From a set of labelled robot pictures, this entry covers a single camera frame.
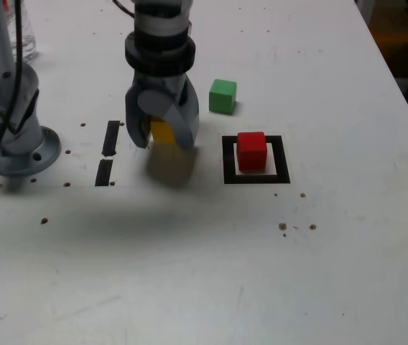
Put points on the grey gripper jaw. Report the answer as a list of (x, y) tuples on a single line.
[(187, 122), (134, 122)]

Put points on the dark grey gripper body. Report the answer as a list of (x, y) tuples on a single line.
[(159, 82)]

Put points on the yellow cube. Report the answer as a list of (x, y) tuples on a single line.
[(162, 132)]

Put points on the green cube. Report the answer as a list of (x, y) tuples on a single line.
[(222, 98)]

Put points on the red cube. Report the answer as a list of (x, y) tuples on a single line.
[(250, 152)]

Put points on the black tape square outline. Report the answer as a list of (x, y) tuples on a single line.
[(283, 165)]

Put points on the black tape strip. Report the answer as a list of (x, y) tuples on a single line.
[(110, 140)]

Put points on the clear plastic bottle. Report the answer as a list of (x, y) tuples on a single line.
[(28, 36)]

